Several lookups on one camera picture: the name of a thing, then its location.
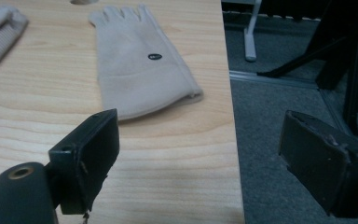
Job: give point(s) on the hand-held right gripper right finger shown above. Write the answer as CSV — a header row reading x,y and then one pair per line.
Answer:
x,y
317,161

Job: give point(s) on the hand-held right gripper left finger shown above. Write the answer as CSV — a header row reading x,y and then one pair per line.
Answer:
x,y
87,161

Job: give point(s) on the beige glove with dark label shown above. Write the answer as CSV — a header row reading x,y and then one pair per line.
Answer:
x,y
130,77

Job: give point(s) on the round table grommet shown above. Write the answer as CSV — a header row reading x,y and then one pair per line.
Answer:
x,y
82,1

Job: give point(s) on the metal floor rail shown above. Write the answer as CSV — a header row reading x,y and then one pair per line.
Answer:
x,y
273,79

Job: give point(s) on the white metal stand frame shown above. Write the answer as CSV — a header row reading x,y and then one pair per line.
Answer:
x,y
250,40

